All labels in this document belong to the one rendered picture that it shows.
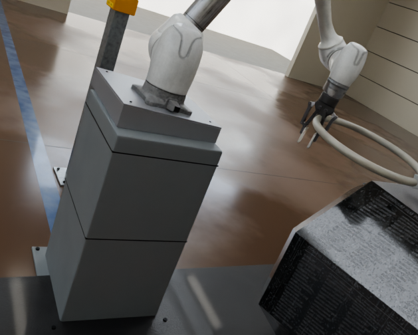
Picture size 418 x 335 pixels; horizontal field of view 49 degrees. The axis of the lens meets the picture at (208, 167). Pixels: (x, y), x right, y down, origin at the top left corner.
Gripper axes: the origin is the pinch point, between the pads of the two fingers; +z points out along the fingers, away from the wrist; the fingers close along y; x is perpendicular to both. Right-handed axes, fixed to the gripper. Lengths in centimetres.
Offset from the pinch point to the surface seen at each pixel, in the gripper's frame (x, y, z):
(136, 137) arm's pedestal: -69, -36, 8
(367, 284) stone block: -45, 47, 18
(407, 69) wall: 783, -28, 10
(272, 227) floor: 88, -5, 90
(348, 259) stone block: -38, 39, 18
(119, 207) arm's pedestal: -69, -32, 35
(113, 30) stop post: 6, -114, 5
